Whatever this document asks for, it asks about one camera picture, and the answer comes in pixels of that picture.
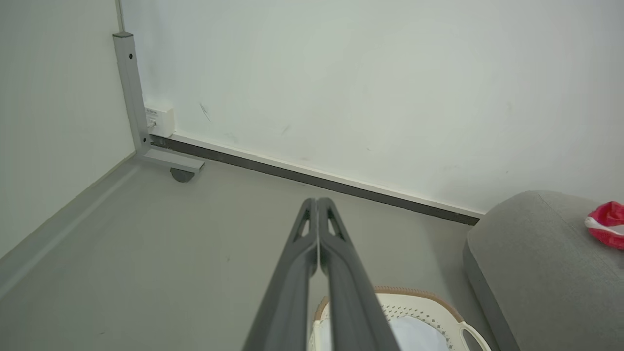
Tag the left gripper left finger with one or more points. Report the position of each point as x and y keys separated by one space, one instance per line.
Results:
x=287 y=292

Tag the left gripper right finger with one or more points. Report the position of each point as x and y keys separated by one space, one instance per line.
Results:
x=348 y=302

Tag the red and white garment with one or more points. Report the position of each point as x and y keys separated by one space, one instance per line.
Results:
x=608 y=224

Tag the cream laundry basket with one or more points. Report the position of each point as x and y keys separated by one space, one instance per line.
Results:
x=438 y=309

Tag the pale white cloth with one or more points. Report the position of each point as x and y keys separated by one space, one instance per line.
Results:
x=419 y=336

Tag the grey fabric sofa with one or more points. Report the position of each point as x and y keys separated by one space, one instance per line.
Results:
x=536 y=273

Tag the white wall baseboard strip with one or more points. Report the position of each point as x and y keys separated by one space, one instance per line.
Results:
x=317 y=178

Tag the white wall socket box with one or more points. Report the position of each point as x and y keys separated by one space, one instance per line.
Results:
x=162 y=122

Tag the grey metal frame leg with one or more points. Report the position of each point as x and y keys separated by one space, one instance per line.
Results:
x=132 y=97

